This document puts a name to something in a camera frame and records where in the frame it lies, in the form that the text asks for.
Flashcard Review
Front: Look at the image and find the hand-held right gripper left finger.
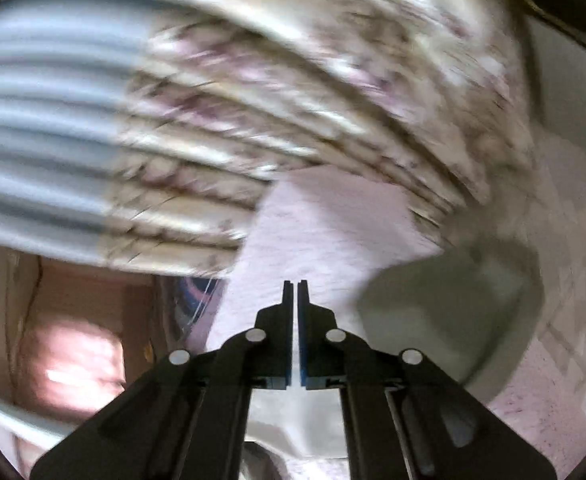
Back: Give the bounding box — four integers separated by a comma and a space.
29, 280, 294, 480

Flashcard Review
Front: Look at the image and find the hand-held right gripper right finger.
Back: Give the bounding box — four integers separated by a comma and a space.
297, 280, 558, 480

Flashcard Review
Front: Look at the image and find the grey and white garment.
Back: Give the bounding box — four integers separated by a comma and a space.
245, 242, 546, 461

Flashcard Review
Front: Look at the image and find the pink floral bed sheet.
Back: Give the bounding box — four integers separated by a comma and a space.
205, 132, 586, 480

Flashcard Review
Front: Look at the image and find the pink curtain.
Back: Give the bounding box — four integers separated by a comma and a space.
0, 240, 224, 461

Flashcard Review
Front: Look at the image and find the blue and floral curtain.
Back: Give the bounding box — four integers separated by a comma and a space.
0, 0, 538, 278

